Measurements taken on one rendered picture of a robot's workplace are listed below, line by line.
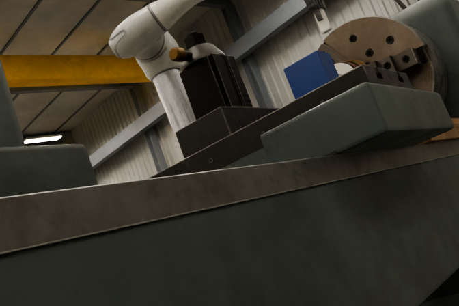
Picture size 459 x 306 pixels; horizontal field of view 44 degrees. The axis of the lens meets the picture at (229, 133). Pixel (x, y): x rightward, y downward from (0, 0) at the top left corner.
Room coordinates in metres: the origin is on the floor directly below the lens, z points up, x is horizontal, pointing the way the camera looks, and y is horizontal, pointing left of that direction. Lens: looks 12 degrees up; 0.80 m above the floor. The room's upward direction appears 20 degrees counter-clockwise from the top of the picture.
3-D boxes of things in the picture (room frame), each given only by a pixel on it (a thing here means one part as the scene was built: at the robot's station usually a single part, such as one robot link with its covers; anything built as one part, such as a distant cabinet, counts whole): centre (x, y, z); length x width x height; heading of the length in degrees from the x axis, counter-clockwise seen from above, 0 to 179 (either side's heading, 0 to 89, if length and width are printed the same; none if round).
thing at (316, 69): (1.07, -0.19, 1.00); 0.08 x 0.06 x 0.23; 58
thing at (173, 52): (0.87, 0.03, 1.13); 0.04 x 0.02 x 0.02; 148
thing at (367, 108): (0.85, -0.01, 0.89); 0.53 x 0.30 x 0.06; 58
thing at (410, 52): (1.25, -0.41, 1.08); 0.12 x 0.11 x 0.05; 58
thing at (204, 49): (0.92, 0.00, 1.13); 0.08 x 0.08 x 0.03
